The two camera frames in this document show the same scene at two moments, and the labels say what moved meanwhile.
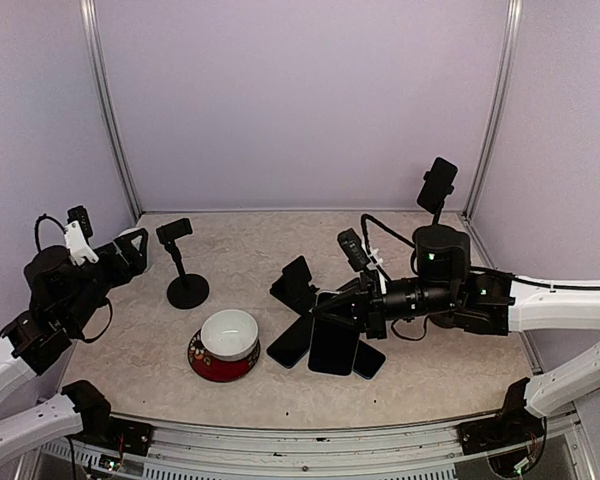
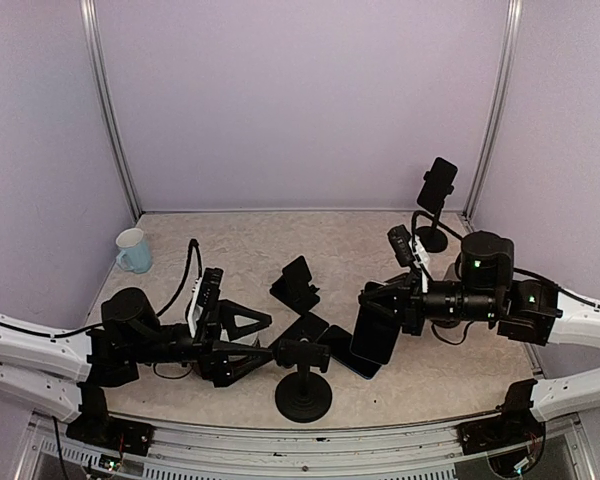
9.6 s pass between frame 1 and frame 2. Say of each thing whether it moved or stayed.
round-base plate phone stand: stayed
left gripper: moved
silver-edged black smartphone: moved
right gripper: moved
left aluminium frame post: stayed
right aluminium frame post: stayed
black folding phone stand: stayed
